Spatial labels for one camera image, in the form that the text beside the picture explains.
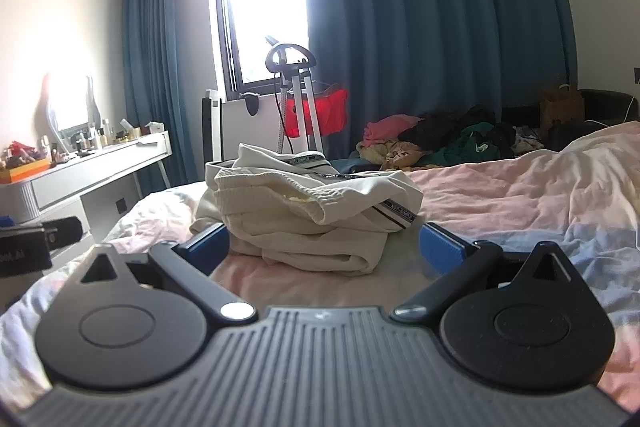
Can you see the pink garment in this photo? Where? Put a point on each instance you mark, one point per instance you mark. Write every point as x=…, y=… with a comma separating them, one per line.
x=387, y=129

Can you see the orange box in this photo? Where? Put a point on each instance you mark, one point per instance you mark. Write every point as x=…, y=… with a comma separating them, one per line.
x=25, y=172

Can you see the garment steamer stand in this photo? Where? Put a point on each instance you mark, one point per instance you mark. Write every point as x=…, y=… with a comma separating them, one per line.
x=300, y=107

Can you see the pink bed blanket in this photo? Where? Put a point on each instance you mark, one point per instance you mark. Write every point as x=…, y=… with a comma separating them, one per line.
x=525, y=197

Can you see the wide blue curtain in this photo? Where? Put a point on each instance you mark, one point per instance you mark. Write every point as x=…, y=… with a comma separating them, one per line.
x=440, y=17

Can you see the narrow blue curtain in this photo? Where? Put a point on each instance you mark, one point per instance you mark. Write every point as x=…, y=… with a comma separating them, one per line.
x=160, y=57

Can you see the green garment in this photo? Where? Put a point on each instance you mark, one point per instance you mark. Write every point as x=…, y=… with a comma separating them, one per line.
x=465, y=149

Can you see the black headboard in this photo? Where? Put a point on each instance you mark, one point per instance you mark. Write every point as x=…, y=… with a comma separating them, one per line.
x=607, y=104

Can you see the brown paper bag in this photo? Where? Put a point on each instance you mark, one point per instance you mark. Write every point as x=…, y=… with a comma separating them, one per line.
x=562, y=109

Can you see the red cloth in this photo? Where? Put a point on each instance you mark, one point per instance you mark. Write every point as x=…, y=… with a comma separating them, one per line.
x=330, y=112

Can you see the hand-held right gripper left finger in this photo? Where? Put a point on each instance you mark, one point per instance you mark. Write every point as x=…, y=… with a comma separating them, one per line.
x=209, y=248

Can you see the black garment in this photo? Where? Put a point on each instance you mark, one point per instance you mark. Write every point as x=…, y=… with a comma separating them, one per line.
x=440, y=127

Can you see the tan garment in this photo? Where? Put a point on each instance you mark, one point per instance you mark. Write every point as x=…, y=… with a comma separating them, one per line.
x=400, y=157

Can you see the row of cosmetics bottles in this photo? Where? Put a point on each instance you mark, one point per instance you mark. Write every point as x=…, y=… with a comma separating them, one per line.
x=100, y=134

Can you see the white dressing table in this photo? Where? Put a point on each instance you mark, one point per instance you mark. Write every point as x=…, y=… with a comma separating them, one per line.
x=95, y=177

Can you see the cream white pants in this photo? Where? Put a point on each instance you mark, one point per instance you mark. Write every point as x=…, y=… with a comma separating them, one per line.
x=300, y=217

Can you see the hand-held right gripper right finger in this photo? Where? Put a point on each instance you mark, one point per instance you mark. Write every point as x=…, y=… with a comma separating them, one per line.
x=441, y=253

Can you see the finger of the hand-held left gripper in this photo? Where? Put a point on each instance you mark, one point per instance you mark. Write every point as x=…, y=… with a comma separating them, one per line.
x=66, y=231

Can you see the wavy vanity mirror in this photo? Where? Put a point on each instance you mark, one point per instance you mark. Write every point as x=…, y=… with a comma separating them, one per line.
x=70, y=102

